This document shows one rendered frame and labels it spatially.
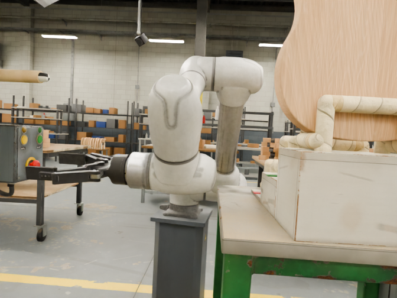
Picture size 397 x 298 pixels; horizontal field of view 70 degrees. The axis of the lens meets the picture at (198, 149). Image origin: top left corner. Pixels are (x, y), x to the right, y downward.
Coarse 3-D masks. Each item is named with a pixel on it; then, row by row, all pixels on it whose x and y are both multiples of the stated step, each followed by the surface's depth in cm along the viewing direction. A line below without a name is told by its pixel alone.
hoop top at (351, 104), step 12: (324, 96) 54; (336, 96) 53; (348, 96) 53; (360, 96) 54; (336, 108) 53; (348, 108) 53; (360, 108) 53; (372, 108) 53; (384, 108) 53; (396, 108) 53
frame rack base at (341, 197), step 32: (288, 160) 59; (320, 160) 52; (352, 160) 52; (384, 160) 52; (288, 192) 58; (320, 192) 53; (352, 192) 53; (384, 192) 53; (288, 224) 57; (320, 224) 53; (352, 224) 53; (384, 224) 53
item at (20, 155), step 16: (0, 128) 95; (16, 128) 96; (32, 128) 104; (0, 144) 96; (16, 144) 96; (32, 144) 104; (0, 160) 96; (16, 160) 96; (32, 160) 105; (0, 176) 96; (16, 176) 97; (0, 192) 99
